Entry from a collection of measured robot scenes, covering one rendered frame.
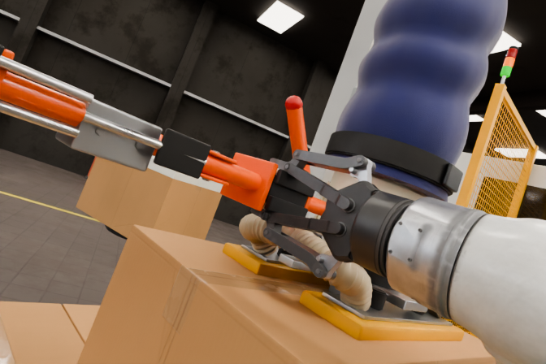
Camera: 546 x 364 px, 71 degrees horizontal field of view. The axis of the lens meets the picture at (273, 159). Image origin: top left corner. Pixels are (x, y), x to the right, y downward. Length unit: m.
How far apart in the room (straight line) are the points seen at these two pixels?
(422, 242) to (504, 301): 0.06
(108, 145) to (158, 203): 1.52
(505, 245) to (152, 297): 0.42
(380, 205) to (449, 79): 0.35
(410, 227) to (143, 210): 1.69
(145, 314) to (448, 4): 0.63
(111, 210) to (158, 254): 1.55
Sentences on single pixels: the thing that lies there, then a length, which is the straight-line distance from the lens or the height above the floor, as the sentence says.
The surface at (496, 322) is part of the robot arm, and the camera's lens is 0.30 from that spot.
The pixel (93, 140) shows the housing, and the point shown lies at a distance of 0.36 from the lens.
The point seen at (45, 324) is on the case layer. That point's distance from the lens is 1.23.
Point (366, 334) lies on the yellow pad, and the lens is 0.50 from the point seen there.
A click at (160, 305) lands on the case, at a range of 0.54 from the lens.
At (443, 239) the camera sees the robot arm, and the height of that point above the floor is 1.08.
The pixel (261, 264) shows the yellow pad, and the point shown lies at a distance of 0.60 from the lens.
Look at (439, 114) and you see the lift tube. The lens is 0.64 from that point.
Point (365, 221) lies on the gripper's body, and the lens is 0.35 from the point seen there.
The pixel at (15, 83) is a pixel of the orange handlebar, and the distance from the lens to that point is 0.34.
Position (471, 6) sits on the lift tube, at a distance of 0.71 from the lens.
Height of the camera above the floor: 1.07
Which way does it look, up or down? 5 degrees up
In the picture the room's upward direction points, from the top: 21 degrees clockwise
